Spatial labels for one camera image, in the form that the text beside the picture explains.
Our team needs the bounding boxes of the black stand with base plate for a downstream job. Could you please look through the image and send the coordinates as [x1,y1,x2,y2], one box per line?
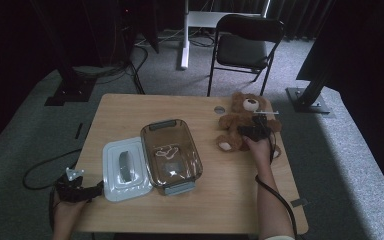
[285,49,332,115]
[44,0,98,108]

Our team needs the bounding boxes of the black floor cable bundle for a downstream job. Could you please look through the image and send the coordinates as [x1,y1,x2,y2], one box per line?
[94,29,149,96]

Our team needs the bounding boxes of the brown transparent storage box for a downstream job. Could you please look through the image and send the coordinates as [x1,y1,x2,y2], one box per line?
[139,118,204,197]

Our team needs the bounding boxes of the black folding chair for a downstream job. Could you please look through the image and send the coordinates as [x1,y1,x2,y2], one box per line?
[207,13,286,99]

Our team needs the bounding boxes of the person's right hand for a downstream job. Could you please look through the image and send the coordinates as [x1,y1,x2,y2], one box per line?
[245,134,276,168]

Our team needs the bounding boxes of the pale blue box lid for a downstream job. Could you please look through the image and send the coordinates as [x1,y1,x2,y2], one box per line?
[102,136,154,203]

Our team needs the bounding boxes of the grey tape piece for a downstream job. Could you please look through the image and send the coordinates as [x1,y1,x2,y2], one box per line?
[290,198,309,208]

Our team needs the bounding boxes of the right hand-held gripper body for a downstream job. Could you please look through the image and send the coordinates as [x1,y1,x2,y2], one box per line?
[251,109,280,141]

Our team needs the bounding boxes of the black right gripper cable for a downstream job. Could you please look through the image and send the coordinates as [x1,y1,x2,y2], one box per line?
[254,118,298,240]

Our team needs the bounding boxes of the white desk frame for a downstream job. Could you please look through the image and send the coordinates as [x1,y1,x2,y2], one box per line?
[179,0,272,71]

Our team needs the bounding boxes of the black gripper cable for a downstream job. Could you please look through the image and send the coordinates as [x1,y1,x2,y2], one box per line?
[254,118,298,240]
[22,148,83,232]

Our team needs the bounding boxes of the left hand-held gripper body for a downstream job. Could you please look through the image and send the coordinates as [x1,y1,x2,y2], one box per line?
[55,167,89,203]

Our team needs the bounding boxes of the brown teddy bear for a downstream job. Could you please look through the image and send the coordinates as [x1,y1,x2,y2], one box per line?
[215,91,283,159]

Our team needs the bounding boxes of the person's left hand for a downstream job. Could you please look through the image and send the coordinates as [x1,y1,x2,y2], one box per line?
[52,193,89,219]

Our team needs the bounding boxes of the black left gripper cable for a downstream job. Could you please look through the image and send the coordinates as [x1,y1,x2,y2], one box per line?
[22,148,83,232]

